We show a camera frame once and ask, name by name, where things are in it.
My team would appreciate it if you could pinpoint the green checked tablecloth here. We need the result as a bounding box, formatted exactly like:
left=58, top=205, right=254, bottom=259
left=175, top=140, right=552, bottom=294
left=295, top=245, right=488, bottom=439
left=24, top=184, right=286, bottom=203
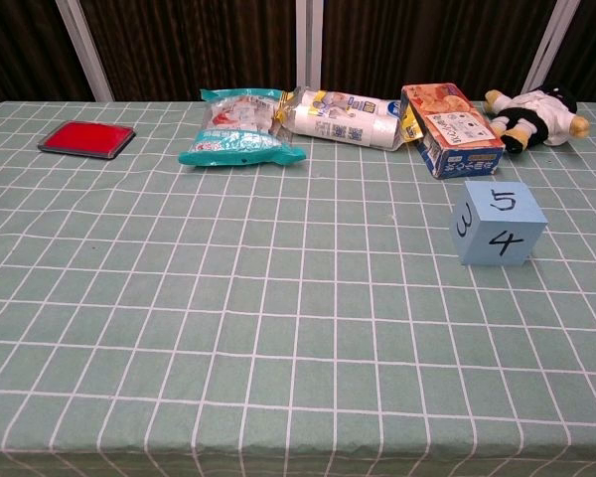
left=0, top=98, right=596, bottom=477

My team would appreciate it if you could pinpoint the white roll pack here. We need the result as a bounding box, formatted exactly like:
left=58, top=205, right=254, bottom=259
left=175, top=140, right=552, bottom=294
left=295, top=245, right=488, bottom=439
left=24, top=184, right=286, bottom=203
left=277, top=87, right=409, bottom=151

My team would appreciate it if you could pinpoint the teal snack bag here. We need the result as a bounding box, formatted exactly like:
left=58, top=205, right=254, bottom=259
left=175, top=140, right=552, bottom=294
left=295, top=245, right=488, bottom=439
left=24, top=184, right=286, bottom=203
left=177, top=87, right=308, bottom=168

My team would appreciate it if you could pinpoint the red ink pad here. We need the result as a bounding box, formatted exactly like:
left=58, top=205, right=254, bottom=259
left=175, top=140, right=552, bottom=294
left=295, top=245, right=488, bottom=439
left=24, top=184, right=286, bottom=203
left=37, top=120, right=137, bottom=161

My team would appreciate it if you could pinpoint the white screen frame post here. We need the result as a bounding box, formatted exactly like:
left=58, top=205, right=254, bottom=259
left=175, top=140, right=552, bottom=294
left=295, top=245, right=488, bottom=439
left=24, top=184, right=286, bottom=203
left=295, top=0, right=324, bottom=91
left=522, top=0, right=583, bottom=93
left=54, top=0, right=114, bottom=102

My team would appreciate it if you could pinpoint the orange cracker box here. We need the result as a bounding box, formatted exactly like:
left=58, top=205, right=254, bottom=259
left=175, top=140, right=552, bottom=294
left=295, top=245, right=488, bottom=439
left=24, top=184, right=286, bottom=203
left=400, top=82, right=507, bottom=180

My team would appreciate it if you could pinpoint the blue cube with numbers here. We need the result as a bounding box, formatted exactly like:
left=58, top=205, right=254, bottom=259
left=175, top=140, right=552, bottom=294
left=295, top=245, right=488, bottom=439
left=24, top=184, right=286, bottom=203
left=448, top=180, right=548, bottom=267

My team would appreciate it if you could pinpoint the black and white plush doll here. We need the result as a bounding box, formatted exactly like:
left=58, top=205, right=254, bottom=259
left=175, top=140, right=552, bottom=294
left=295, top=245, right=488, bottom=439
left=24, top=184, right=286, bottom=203
left=482, top=84, right=591, bottom=154

